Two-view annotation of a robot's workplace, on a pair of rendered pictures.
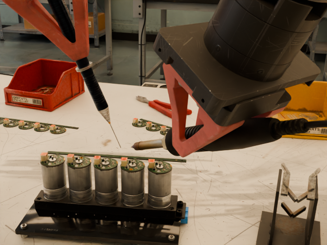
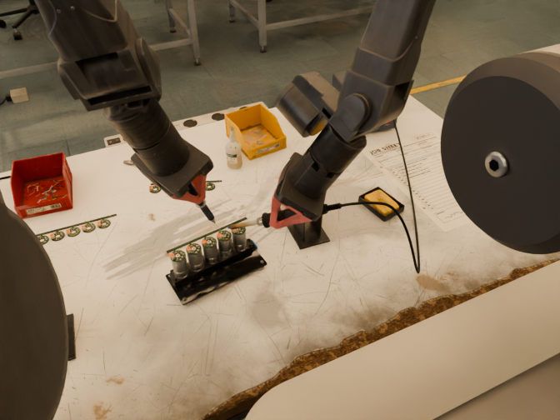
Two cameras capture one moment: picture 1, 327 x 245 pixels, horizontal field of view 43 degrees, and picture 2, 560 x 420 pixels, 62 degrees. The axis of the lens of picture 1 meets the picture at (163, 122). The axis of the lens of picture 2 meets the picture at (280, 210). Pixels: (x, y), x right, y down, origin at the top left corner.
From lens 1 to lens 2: 0.48 m
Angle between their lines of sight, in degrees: 38
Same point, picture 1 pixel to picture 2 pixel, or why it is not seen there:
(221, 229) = (275, 242)
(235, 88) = (319, 207)
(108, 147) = (157, 220)
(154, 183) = (240, 238)
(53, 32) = (191, 197)
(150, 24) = not seen: outside the picture
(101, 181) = (212, 252)
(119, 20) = not seen: outside the picture
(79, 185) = (199, 261)
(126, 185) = (225, 247)
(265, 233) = (296, 234)
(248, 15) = (322, 181)
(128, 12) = not seen: outside the picture
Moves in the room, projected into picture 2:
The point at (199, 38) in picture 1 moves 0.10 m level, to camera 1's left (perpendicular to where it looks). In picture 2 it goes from (292, 187) to (232, 218)
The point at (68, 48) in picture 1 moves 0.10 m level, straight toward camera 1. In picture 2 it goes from (197, 200) to (250, 231)
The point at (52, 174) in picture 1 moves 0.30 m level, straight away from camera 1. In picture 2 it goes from (183, 263) to (67, 194)
